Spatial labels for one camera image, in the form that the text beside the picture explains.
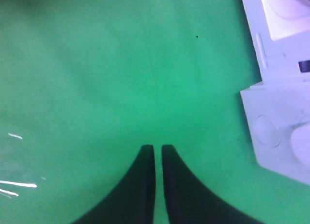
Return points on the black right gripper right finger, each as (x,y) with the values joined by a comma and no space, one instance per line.
(189,201)

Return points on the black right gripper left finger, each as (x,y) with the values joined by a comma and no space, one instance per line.
(132,200)

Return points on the round door release button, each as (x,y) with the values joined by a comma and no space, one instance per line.
(266,131)

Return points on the white round knob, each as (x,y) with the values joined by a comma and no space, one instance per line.
(300,143)

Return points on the white microwave oven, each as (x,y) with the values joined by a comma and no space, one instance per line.
(280,31)

